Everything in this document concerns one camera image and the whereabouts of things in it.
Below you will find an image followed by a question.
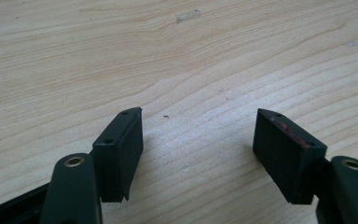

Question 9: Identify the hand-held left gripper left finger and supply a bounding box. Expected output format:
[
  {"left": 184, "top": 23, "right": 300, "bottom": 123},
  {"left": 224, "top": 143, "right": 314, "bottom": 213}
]
[{"left": 38, "top": 106, "right": 145, "bottom": 224}]

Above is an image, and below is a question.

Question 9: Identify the clear tape scrap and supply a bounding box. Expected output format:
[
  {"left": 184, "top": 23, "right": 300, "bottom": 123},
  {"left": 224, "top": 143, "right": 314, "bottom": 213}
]
[{"left": 175, "top": 8, "right": 202, "bottom": 24}]

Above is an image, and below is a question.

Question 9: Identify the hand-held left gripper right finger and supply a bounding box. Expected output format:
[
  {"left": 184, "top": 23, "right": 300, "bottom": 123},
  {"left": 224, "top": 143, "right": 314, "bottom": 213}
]
[{"left": 252, "top": 107, "right": 358, "bottom": 224}]

